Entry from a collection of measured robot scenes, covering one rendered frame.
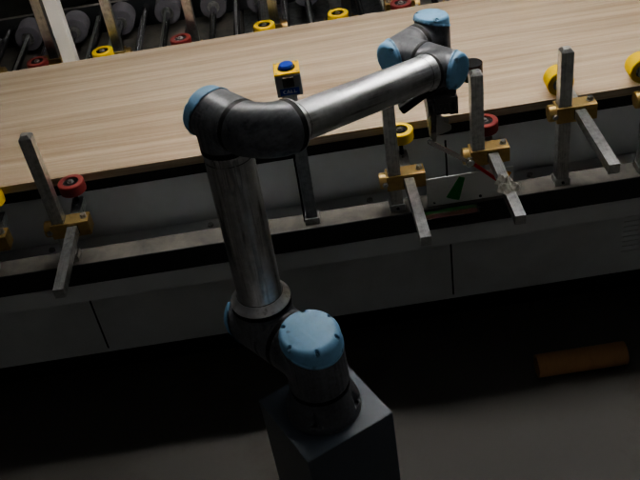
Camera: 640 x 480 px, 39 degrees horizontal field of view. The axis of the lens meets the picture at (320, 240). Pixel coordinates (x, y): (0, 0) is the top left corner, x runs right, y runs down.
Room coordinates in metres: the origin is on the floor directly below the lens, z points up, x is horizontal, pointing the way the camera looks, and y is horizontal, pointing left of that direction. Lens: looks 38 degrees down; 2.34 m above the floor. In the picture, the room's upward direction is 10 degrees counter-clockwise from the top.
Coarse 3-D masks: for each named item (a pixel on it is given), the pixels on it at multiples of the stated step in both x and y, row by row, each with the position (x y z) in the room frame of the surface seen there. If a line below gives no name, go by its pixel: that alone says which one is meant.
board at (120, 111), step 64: (512, 0) 3.02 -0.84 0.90; (576, 0) 2.93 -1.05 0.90; (64, 64) 3.12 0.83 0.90; (128, 64) 3.03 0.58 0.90; (192, 64) 2.94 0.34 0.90; (256, 64) 2.86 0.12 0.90; (320, 64) 2.78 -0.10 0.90; (512, 64) 2.56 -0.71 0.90; (576, 64) 2.49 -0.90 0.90; (0, 128) 2.71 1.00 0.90; (64, 128) 2.64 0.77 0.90; (128, 128) 2.57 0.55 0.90
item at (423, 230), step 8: (400, 160) 2.24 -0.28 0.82; (408, 160) 2.23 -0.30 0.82; (408, 184) 2.11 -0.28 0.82; (408, 192) 2.07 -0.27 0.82; (416, 192) 2.06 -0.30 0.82; (416, 200) 2.03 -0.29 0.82; (416, 208) 1.99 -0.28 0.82; (416, 216) 1.95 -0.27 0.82; (424, 216) 1.95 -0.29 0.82; (416, 224) 1.92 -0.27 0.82; (424, 224) 1.92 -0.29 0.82; (424, 232) 1.88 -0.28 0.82; (424, 240) 1.86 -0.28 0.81
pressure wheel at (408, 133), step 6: (396, 126) 2.30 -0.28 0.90; (402, 126) 2.29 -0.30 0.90; (408, 126) 2.28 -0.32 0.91; (396, 132) 2.26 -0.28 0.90; (402, 132) 2.26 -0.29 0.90; (408, 132) 2.25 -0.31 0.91; (402, 138) 2.24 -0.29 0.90; (408, 138) 2.24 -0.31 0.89; (402, 144) 2.24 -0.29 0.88; (402, 150) 2.27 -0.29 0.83
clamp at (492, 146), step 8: (488, 144) 2.17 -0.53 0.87; (496, 144) 2.16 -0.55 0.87; (464, 152) 2.15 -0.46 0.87; (472, 152) 2.14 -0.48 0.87; (480, 152) 2.14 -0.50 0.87; (488, 152) 2.14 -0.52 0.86; (504, 152) 2.14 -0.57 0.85; (480, 160) 2.14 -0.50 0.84; (488, 160) 2.14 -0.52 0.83; (504, 160) 2.14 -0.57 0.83
